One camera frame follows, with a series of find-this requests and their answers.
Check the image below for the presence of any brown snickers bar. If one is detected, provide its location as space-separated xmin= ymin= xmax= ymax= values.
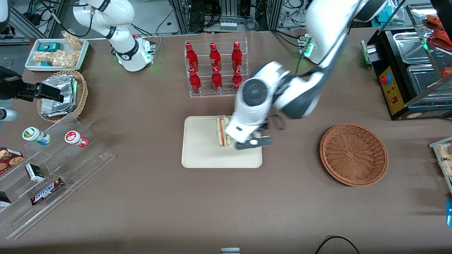
xmin=30 ymin=177 xmax=65 ymax=206

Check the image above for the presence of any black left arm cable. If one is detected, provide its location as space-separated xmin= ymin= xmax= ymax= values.
xmin=264 ymin=114 xmax=286 ymax=132

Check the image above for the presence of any clear acrylic stepped shelf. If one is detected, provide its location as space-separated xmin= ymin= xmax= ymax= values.
xmin=0 ymin=116 xmax=115 ymax=240

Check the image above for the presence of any small black white box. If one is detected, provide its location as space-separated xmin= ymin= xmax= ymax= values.
xmin=25 ymin=163 xmax=46 ymax=183

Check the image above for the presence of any tan wicker basket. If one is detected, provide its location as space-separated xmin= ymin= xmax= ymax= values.
xmin=37 ymin=70 xmax=89 ymax=123

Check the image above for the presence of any clear fried snack container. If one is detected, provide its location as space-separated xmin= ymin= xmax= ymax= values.
xmin=429 ymin=137 xmax=452 ymax=194

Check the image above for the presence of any clear acrylic bottle rack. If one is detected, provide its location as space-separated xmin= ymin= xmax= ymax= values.
xmin=184 ymin=37 xmax=249 ymax=99

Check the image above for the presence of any red soda bottle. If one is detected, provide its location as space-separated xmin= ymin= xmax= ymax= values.
xmin=189 ymin=68 xmax=203 ymax=95
xmin=231 ymin=41 xmax=244 ymax=71
xmin=211 ymin=66 xmax=224 ymax=93
xmin=209 ymin=42 xmax=222 ymax=72
xmin=185 ymin=42 xmax=199 ymax=73
xmin=232 ymin=68 xmax=244 ymax=93

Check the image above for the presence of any black food warmer appliance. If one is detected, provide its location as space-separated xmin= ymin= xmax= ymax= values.
xmin=361 ymin=4 xmax=452 ymax=121

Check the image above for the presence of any black floor cable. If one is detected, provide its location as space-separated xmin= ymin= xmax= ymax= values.
xmin=315 ymin=236 xmax=360 ymax=254

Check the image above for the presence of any white rectangular snack tray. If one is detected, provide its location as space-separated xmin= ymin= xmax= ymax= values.
xmin=25 ymin=38 xmax=90 ymax=72

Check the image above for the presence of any triangular sandwich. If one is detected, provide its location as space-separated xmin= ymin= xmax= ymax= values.
xmin=216 ymin=115 xmax=232 ymax=147

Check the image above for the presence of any steel food pan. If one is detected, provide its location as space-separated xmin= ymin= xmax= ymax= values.
xmin=392 ymin=31 xmax=430 ymax=65
xmin=408 ymin=63 xmax=452 ymax=103

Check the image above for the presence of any red cap yogurt bottle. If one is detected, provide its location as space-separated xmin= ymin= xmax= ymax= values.
xmin=65 ymin=130 xmax=89 ymax=148

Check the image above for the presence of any red cookie box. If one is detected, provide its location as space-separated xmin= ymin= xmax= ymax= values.
xmin=0 ymin=147 xmax=25 ymax=175

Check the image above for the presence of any silver foil packet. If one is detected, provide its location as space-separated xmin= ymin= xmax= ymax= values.
xmin=41 ymin=75 xmax=78 ymax=117

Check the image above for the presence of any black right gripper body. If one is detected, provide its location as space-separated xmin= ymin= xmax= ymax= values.
xmin=0 ymin=66 xmax=40 ymax=102

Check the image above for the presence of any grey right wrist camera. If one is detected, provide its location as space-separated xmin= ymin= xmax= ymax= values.
xmin=0 ymin=108 xmax=18 ymax=122

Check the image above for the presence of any brown wicker basket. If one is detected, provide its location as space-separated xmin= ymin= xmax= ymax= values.
xmin=320 ymin=123 xmax=389 ymax=187

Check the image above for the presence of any green cap yogurt bottle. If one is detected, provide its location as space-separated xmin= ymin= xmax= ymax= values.
xmin=22 ymin=127 xmax=52 ymax=146

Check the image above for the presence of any teal cloth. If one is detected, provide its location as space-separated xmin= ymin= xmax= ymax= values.
xmin=377 ymin=0 xmax=397 ymax=19

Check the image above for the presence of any clear peanut snack bag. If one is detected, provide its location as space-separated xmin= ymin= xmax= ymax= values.
xmin=52 ymin=50 xmax=79 ymax=68
xmin=61 ymin=30 xmax=83 ymax=51
xmin=33 ymin=51 xmax=54 ymax=64

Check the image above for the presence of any beige plastic tray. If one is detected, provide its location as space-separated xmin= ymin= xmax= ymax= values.
xmin=181 ymin=116 xmax=263 ymax=169

